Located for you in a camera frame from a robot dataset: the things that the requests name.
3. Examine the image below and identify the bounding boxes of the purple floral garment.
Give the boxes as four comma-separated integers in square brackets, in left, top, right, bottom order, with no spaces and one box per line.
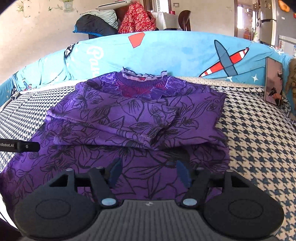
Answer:
[1,69,229,208]

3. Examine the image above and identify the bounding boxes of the houndstooth sofa seat cover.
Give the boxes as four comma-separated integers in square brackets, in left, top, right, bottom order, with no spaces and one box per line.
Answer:
[1,78,295,240]

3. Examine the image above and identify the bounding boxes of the blue cartoon sofa back cover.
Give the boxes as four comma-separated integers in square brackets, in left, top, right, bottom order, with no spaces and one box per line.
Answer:
[1,31,292,103]

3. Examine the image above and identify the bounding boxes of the dark blue-trimmed jacket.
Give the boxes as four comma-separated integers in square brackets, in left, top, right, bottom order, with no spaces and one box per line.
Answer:
[73,14,118,39]

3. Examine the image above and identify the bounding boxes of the white tablecloth dining table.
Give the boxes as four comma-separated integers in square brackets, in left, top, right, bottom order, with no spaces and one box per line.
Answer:
[152,12,180,30]

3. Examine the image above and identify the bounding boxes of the light green striped cloth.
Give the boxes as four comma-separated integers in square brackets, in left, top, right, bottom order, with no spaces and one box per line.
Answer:
[80,9,118,30]

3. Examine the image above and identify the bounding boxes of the red floral cloth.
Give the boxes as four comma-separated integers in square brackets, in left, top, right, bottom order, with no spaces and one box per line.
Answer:
[118,1,156,34]

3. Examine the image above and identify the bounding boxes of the dark wooden chair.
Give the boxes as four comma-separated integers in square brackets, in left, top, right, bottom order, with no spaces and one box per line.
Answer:
[178,10,191,31]

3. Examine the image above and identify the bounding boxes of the silver refrigerator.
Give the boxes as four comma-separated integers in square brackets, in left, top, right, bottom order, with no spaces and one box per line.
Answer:
[255,0,296,58]

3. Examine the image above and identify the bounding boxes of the smartphone leaning on sofa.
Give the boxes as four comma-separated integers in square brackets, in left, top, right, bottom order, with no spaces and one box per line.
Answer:
[264,57,283,106]

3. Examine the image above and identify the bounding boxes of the brown wooden door frame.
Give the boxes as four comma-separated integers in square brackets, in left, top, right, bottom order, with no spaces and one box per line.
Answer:
[234,0,256,41]

